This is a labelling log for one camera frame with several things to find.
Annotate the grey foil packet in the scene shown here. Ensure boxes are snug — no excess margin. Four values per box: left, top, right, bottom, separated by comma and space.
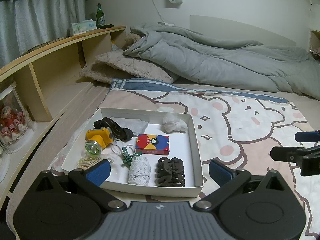
111, 117, 148, 137

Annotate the wooden bedside shelf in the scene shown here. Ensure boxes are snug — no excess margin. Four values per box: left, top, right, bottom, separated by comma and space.
0, 25, 127, 203

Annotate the yellow headlamp with black strap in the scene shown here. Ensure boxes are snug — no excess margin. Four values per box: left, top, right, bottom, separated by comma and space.
85, 117, 134, 155

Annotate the green plastic clip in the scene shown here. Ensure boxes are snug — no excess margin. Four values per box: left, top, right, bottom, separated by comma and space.
122, 147, 143, 168

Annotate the tissue pack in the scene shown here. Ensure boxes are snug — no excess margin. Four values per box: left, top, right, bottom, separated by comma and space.
70, 19, 97, 37

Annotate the red card box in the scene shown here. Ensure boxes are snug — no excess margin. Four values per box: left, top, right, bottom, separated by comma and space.
135, 134, 170, 155

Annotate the brown hair claw clip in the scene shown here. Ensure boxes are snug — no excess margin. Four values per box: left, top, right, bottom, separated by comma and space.
155, 157, 186, 188

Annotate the grey curtain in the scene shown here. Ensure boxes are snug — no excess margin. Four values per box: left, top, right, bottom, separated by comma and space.
0, 0, 87, 68

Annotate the clear bag of beige cord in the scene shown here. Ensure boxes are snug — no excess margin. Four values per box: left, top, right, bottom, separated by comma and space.
76, 154, 120, 178

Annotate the white cable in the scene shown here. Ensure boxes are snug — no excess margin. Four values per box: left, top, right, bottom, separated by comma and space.
146, 0, 167, 24

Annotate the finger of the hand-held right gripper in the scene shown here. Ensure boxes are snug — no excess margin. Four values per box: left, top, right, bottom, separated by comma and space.
270, 146, 320, 177
294, 130, 320, 142

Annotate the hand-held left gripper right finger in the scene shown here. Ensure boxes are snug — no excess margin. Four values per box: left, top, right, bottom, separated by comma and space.
194, 159, 288, 212

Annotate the doll in clear case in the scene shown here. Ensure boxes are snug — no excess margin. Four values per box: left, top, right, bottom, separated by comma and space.
0, 81, 37, 154

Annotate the dark flat tray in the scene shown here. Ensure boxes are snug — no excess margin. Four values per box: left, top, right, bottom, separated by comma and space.
25, 37, 66, 53

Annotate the beige hair tie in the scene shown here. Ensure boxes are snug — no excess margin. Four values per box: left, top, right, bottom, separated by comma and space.
111, 141, 137, 156

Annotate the white fluffy scrunchie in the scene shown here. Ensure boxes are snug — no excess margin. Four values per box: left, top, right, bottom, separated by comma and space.
162, 112, 188, 133

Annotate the green glass bottle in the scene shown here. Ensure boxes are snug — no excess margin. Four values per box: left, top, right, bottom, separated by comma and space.
96, 3, 107, 29

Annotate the white cardboard box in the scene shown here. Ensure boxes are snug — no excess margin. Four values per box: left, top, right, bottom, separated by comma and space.
61, 107, 203, 197

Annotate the cartoon printed blanket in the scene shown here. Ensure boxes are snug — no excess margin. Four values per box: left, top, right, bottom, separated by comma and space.
47, 78, 320, 240

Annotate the wooden wall shelf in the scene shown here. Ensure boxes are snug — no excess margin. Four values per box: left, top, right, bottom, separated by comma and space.
309, 29, 320, 61

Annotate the white speckled cloth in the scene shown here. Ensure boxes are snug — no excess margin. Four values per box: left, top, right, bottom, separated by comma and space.
127, 156, 151, 186

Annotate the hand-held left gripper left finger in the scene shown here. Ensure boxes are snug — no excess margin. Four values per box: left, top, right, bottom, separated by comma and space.
31, 159, 126, 212

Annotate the grey duvet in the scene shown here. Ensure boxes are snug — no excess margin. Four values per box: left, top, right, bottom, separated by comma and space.
123, 22, 320, 95

